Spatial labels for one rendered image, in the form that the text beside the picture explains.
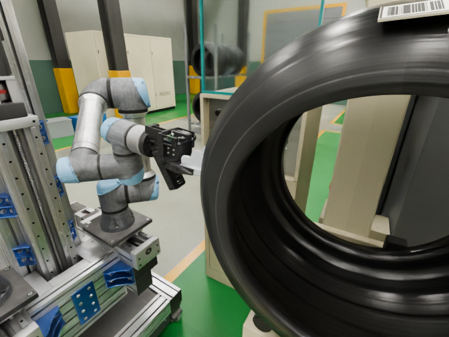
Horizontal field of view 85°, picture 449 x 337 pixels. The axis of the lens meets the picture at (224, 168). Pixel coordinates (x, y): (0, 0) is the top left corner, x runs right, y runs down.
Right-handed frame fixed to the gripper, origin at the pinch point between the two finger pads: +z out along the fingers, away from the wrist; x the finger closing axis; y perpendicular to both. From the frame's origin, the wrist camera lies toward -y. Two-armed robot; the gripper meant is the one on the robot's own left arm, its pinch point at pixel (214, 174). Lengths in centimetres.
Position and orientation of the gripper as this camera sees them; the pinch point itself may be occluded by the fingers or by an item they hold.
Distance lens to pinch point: 56.3
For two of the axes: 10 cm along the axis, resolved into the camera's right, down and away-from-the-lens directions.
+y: 1.1, -8.9, -4.4
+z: 8.6, 3.0, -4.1
